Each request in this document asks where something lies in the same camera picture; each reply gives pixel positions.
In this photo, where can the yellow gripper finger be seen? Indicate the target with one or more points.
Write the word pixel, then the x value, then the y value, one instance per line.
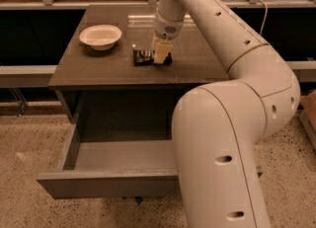
pixel 154 42
pixel 162 49

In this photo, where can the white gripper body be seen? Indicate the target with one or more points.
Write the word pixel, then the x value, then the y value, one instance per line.
pixel 167 30

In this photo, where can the black rxbar chocolate wrapper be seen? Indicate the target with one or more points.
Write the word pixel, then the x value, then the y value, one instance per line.
pixel 143 57

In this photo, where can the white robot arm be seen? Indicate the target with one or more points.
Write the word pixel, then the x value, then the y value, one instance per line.
pixel 257 74

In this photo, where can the grey cabinet with counter top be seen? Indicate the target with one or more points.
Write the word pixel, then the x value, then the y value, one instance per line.
pixel 115 100

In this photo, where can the open grey top drawer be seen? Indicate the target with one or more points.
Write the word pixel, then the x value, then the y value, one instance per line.
pixel 108 181

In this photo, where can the white bowl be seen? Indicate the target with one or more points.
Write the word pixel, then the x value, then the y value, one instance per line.
pixel 101 37

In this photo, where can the wooden box at right edge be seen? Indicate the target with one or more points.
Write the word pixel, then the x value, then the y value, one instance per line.
pixel 308 116

